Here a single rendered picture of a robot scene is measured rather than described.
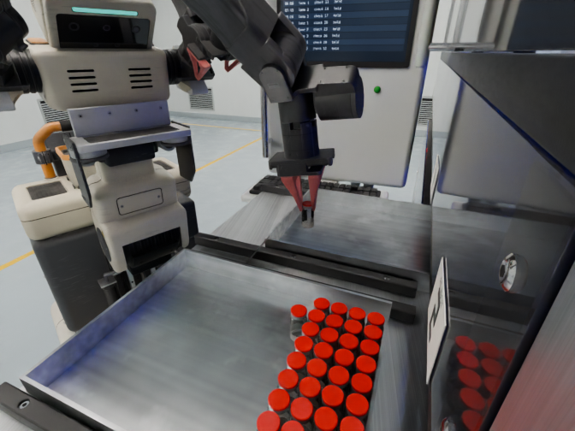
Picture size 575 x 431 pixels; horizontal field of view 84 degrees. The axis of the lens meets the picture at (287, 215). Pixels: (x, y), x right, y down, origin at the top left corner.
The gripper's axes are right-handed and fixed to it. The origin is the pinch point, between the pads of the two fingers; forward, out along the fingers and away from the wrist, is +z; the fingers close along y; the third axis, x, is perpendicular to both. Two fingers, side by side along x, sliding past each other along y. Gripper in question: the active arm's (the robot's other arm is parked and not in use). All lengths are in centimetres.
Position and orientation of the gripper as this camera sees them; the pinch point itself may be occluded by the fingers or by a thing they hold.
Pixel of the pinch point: (307, 205)
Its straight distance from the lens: 56.0
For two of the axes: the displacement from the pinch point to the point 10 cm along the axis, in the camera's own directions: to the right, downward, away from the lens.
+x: 2.1, -4.2, 8.8
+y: 9.7, -0.2, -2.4
